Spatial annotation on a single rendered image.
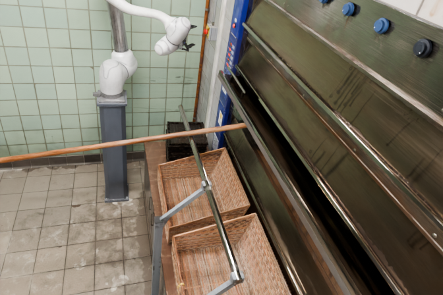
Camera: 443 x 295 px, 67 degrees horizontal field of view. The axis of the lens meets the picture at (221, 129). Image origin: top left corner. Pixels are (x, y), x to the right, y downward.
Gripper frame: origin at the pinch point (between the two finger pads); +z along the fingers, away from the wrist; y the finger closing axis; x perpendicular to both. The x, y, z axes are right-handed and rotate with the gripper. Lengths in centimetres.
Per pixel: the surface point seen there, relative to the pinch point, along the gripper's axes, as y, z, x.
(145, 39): 19, 7, -49
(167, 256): 89, -105, 60
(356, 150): -19, -100, 127
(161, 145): 88, -25, -6
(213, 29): -3.4, 14.1, 8.4
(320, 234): 4, -121, 127
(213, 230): 72, -87, 77
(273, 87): -8, -53, 81
